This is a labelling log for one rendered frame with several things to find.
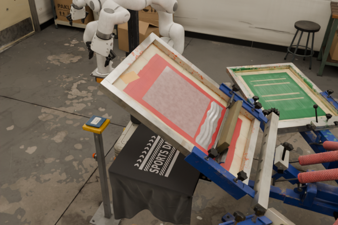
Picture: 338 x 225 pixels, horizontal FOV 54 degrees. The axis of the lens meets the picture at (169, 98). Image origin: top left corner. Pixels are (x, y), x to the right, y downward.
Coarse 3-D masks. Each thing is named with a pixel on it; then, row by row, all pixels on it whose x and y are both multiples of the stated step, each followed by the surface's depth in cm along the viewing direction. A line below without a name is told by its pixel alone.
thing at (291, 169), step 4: (288, 164) 165; (276, 168) 163; (288, 168) 163; (292, 168) 165; (288, 172) 162; (292, 172) 163; (296, 172) 165; (300, 172) 167; (284, 176) 164; (288, 176) 163; (292, 176) 162; (296, 176) 162; (292, 180) 164; (296, 180) 163
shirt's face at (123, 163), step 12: (144, 132) 206; (132, 144) 196; (144, 144) 197; (120, 156) 188; (132, 156) 188; (180, 156) 189; (120, 168) 180; (132, 168) 180; (180, 168) 181; (192, 168) 181; (144, 180) 173; (156, 180) 173; (168, 180) 174; (180, 180) 174; (192, 180) 174; (192, 192) 167
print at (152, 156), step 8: (152, 136) 203; (152, 144) 197; (160, 144) 197; (168, 144) 197; (144, 152) 191; (152, 152) 191; (160, 152) 191; (168, 152) 191; (176, 152) 191; (144, 160) 185; (152, 160) 186; (160, 160) 186; (168, 160) 186; (176, 160) 186; (144, 168) 180; (152, 168) 181; (160, 168) 181; (168, 168) 181; (168, 176) 176
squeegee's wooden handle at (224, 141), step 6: (240, 102) 173; (234, 108) 169; (240, 108) 170; (228, 114) 171; (234, 114) 164; (228, 120) 164; (234, 120) 160; (228, 126) 157; (234, 126) 157; (222, 132) 158; (228, 132) 152; (222, 138) 152; (228, 138) 149; (222, 144) 148; (228, 144) 147; (222, 150) 149
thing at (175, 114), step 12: (144, 72) 163; (132, 84) 153; (144, 84) 158; (156, 84) 162; (132, 96) 148; (144, 96) 152; (156, 96) 157; (168, 96) 162; (156, 108) 152; (168, 108) 156; (180, 108) 161; (168, 120) 151; (180, 120) 155; (192, 120) 160; (204, 120) 165; (180, 132) 150; (192, 132) 155; (216, 132) 164; (228, 156) 158; (228, 168) 153
